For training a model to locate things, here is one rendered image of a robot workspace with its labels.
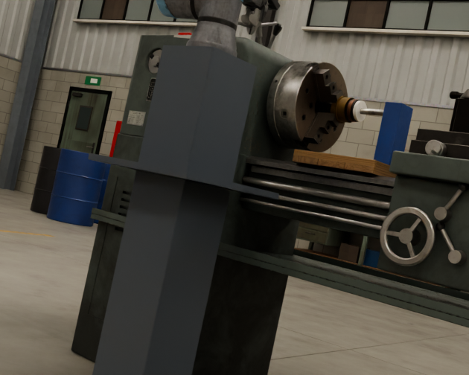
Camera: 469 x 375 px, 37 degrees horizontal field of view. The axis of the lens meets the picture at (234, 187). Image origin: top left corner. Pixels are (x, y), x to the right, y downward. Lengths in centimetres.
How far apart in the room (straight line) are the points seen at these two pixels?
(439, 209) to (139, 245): 82
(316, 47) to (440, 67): 189
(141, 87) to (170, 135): 78
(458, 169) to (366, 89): 810
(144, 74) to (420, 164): 124
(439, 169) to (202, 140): 63
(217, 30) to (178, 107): 25
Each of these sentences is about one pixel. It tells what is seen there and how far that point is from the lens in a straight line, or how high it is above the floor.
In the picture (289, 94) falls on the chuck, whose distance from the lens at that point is 236.
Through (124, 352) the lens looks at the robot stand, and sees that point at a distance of 202.
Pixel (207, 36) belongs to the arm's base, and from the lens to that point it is 202.
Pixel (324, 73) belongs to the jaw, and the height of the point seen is 118.
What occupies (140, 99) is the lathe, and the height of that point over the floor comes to 100.
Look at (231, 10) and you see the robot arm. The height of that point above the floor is 123.
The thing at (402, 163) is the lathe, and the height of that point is 89.
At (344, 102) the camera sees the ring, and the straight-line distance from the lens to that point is 238.
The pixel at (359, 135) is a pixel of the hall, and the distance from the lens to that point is 974.
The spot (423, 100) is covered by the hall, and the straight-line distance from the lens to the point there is 954.
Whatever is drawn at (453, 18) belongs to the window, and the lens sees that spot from 974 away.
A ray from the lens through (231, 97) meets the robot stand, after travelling 200.
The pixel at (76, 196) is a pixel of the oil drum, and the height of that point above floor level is 34.
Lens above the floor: 71
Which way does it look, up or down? 1 degrees up
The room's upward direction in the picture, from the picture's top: 12 degrees clockwise
